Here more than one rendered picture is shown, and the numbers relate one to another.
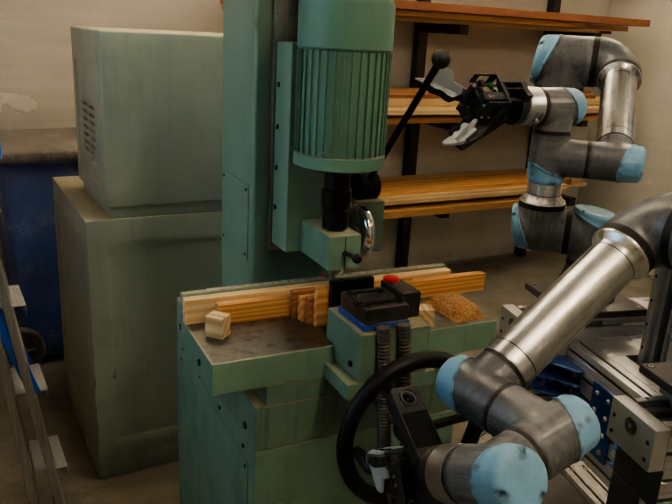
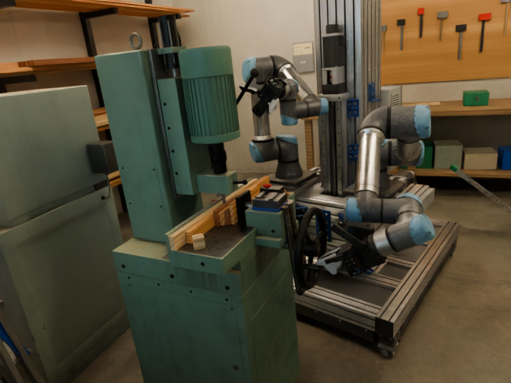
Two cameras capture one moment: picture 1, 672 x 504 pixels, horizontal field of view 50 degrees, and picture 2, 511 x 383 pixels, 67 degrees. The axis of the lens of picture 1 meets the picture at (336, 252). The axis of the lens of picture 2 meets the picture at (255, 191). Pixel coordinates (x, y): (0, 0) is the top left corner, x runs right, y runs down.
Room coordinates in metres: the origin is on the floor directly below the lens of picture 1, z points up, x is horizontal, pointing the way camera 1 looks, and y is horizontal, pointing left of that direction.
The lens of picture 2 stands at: (0.16, 0.69, 1.46)
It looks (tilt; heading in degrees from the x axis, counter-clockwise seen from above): 19 degrees down; 325
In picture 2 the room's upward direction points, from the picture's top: 6 degrees counter-clockwise
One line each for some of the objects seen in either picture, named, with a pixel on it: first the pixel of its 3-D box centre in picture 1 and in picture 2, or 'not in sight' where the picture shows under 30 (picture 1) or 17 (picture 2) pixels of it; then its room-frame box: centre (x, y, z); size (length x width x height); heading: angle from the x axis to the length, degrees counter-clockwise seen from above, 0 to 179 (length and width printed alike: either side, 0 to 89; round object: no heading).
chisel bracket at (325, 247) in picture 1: (330, 246); (217, 183); (1.38, 0.01, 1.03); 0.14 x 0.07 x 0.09; 27
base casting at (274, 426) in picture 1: (304, 348); (204, 245); (1.47, 0.06, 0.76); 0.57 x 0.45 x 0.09; 27
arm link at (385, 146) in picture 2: not in sight; (376, 153); (1.27, -0.78, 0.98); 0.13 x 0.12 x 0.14; 35
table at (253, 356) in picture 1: (353, 342); (252, 225); (1.27, -0.04, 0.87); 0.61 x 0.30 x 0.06; 117
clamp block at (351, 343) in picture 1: (376, 338); (271, 216); (1.19, -0.08, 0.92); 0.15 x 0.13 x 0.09; 117
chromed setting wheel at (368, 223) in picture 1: (358, 230); not in sight; (1.54, -0.05, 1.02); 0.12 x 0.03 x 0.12; 27
